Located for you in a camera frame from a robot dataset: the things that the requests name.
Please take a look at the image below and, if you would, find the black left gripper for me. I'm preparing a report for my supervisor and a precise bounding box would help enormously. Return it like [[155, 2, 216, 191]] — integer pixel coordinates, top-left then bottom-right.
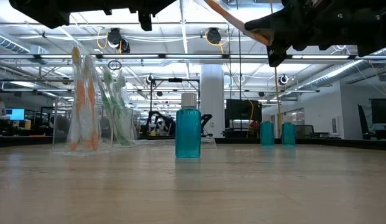
[[8, 0, 154, 32]]

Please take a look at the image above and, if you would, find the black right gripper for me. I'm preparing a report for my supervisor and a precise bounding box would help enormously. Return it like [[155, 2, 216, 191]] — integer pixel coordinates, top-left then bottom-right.
[[244, 0, 386, 68]]

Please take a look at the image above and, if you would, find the green white toothbrush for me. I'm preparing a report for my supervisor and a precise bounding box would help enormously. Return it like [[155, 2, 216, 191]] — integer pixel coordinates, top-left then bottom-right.
[[98, 66, 129, 147], [105, 93, 134, 147], [111, 72, 136, 147]]

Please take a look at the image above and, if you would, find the teal mouthwash bottle white cap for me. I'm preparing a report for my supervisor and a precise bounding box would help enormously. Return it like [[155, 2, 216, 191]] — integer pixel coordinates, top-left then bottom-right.
[[259, 113, 275, 147], [175, 92, 202, 159], [281, 115, 296, 147]]

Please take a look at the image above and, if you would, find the long ceiling light bar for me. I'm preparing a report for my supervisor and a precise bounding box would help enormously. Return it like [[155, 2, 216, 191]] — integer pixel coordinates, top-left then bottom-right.
[[0, 54, 386, 60]]

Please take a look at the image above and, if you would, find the white building pillar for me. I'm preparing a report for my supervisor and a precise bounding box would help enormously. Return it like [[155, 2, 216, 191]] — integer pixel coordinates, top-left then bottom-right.
[[200, 63, 226, 139]]

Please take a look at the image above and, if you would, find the black screen on cart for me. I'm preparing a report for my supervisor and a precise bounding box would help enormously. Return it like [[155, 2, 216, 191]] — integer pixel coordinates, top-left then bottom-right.
[[225, 99, 263, 123]]

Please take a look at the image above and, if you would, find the black mesh chair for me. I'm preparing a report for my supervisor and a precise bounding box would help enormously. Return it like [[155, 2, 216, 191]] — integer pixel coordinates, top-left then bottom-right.
[[294, 124, 315, 139]]

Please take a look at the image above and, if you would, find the blue lit monitor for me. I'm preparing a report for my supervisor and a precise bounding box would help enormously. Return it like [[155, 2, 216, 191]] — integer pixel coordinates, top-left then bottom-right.
[[5, 108, 25, 121]]

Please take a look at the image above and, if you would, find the clear acrylic organizer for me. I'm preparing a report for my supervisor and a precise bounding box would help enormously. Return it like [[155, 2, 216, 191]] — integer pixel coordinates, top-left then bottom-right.
[[52, 98, 140, 156]]

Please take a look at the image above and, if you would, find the silver ceiling duct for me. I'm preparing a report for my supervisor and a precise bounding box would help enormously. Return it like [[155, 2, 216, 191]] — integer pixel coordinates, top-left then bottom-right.
[[0, 30, 50, 56], [300, 59, 366, 90]]

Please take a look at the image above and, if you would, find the black cable with coil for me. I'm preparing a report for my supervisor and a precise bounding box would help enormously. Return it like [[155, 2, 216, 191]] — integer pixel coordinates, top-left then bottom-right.
[[236, 0, 243, 101]]

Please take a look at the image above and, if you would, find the black background station frame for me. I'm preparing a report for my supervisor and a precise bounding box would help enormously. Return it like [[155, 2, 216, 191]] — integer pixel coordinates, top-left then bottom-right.
[[150, 77, 201, 138]]

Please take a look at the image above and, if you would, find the large black wall monitor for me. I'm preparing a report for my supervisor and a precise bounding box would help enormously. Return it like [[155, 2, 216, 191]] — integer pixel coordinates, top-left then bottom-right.
[[370, 98, 386, 125]]

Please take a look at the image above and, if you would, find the black aluminium table frame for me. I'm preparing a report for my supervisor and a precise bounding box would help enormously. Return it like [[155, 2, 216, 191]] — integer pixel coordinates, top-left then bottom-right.
[[0, 135, 386, 151]]

